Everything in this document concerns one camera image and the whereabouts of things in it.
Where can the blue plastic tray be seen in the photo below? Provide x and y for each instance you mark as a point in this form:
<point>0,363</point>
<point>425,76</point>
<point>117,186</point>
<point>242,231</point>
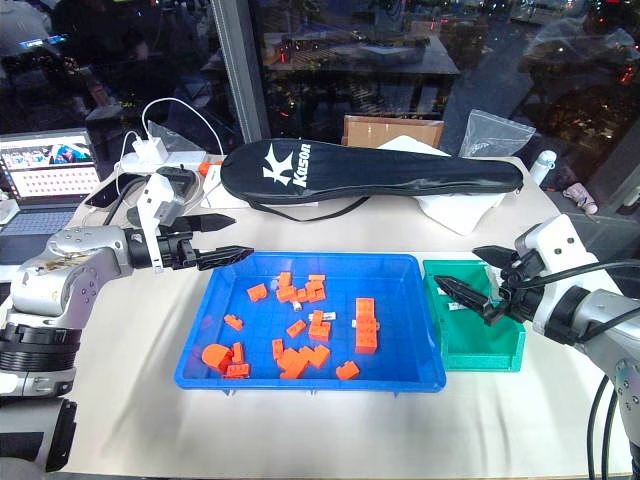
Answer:
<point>400,300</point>

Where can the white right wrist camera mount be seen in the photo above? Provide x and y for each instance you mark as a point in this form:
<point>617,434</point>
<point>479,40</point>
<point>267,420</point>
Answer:
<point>560,245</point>

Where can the small pink object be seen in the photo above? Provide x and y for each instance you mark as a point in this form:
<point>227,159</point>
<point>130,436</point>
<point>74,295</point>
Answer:
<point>580,196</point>

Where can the white bottle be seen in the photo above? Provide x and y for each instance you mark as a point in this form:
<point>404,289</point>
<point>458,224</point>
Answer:
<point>542,167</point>

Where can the grey window frame post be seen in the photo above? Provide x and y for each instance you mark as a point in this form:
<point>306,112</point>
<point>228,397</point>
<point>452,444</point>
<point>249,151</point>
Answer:
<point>240,75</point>

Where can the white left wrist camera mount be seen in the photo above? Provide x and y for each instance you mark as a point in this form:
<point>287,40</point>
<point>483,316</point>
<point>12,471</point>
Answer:
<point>157,200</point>

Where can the open laptop computer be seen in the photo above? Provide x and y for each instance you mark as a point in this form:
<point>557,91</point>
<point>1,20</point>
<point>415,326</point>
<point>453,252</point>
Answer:
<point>45,190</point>

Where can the white power strip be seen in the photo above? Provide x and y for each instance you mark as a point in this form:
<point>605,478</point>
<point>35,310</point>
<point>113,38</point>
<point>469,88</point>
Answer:
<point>175,159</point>

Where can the clear plastic zip bag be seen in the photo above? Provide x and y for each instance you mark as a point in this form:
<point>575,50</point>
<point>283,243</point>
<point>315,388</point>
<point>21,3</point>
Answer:
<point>492,132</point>

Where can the brown cardboard box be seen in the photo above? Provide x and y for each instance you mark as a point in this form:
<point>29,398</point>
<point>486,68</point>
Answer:
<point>370,131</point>

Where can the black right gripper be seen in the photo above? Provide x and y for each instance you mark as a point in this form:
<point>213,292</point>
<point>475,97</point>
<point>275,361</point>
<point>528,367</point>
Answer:
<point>522,285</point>

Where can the black Kason racket bag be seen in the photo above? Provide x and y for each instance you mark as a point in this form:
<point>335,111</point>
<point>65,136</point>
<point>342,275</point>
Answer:
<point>375,172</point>

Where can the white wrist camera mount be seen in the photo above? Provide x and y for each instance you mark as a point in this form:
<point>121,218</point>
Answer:
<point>560,245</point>
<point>157,200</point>

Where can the white charger plug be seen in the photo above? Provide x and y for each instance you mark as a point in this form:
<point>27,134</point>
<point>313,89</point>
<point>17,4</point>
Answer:
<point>148,151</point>

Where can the small orange object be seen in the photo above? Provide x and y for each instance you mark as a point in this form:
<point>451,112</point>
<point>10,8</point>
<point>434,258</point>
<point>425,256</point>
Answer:
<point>203,167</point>

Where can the white folded cloth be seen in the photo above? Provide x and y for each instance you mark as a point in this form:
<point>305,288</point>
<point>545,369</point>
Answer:
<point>460,212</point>

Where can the orange half-round block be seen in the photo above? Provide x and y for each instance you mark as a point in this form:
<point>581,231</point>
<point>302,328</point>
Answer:
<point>215,356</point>

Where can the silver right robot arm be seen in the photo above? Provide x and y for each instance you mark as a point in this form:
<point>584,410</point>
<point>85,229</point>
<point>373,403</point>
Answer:
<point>600,330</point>

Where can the orange building block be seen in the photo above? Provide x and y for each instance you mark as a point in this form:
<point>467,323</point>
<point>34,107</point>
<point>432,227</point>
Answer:
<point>296,328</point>
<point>316,356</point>
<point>285,279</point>
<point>238,352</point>
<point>316,291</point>
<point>291,364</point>
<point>238,370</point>
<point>347,371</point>
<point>286,295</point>
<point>277,349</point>
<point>301,295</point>
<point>257,292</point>
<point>317,278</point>
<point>320,330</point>
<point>233,322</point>

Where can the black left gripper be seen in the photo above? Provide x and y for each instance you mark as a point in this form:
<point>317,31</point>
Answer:
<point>177,252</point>

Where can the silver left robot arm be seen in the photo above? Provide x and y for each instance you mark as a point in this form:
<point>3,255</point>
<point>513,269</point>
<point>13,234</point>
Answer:
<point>65,270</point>

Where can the green plastic bin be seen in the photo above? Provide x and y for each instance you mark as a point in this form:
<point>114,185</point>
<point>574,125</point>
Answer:
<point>475,340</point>

